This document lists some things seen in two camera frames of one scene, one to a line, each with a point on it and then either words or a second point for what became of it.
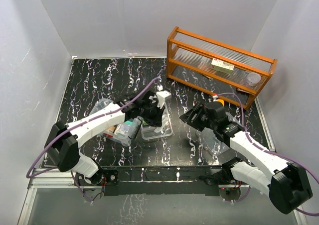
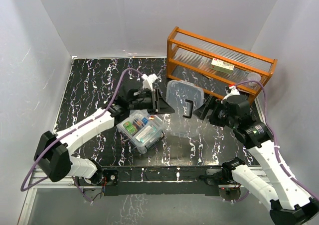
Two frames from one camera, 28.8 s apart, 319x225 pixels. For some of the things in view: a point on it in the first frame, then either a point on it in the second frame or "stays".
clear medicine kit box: (123, 134) → (142, 130)
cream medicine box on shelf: (222, 66) stays
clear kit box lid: (209, 138) → (176, 93)
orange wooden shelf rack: (230, 72) stays
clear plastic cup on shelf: (253, 78) stays
